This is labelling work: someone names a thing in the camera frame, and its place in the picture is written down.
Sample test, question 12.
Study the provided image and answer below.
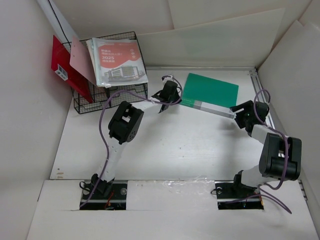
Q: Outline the black wire mesh organizer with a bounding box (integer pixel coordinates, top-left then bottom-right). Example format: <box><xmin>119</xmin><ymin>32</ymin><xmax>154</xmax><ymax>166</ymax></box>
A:
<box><xmin>62</xmin><ymin>31</ymin><xmax>148</xmax><ymax>114</ymax></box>

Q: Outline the pink paper folder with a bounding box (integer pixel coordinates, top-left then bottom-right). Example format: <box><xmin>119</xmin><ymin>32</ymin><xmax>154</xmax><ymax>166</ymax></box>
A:
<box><xmin>69</xmin><ymin>36</ymin><xmax>97</xmax><ymax>86</ymax></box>

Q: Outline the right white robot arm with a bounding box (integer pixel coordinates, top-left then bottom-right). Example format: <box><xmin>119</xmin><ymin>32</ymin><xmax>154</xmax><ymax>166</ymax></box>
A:
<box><xmin>230</xmin><ymin>100</ymin><xmax>302</xmax><ymax>197</ymax></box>

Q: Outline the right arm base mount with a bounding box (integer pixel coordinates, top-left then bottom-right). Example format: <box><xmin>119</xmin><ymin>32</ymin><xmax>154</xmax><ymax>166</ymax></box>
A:
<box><xmin>210</xmin><ymin>171</ymin><xmax>264</xmax><ymax>210</ymax></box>

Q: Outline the clear sleeve orange 2025 brochure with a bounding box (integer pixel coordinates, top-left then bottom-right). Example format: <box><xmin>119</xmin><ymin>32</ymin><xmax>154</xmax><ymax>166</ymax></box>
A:
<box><xmin>92</xmin><ymin>38</ymin><xmax>148</xmax><ymax>88</ymax></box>

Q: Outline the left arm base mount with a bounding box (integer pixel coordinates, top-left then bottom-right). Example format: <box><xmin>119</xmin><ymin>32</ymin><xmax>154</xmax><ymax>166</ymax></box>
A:
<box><xmin>79</xmin><ymin>174</ymin><xmax>128</xmax><ymax>211</ymax></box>

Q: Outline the red plastic folder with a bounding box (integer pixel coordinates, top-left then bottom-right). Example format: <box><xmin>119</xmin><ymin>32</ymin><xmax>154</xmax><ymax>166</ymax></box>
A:
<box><xmin>51</xmin><ymin>35</ymin><xmax>93</xmax><ymax>103</ymax></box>

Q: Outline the black hanging cable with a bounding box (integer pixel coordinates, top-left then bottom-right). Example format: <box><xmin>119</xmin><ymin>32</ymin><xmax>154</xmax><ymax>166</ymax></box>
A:
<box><xmin>47</xmin><ymin>0</ymin><xmax>71</xmax><ymax>45</ymax></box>

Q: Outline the clear sleeve map brochure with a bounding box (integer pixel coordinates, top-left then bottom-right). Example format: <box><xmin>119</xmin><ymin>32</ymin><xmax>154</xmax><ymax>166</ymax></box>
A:
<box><xmin>86</xmin><ymin>38</ymin><xmax>97</xmax><ymax>86</ymax></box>

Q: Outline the green plastic folder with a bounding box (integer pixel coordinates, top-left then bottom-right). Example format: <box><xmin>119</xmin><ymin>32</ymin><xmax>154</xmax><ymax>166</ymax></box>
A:
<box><xmin>180</xmin><ymin>73</ymin><xmax>239</xmax><ymax>119</ymax></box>

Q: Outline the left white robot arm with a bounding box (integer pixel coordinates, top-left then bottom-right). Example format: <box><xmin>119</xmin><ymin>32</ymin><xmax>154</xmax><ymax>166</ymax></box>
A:
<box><xmin>90</xmin><ymin>75</ymin><xmax>182</xmax><ymax>199</ymax></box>

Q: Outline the aluminium rail right side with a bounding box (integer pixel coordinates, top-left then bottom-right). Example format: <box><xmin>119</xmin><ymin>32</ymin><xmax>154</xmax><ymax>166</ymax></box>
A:
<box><xmin>250</xmin><ymin>69</ymin><xmax>302</xmax><ymax>191</ymax></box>

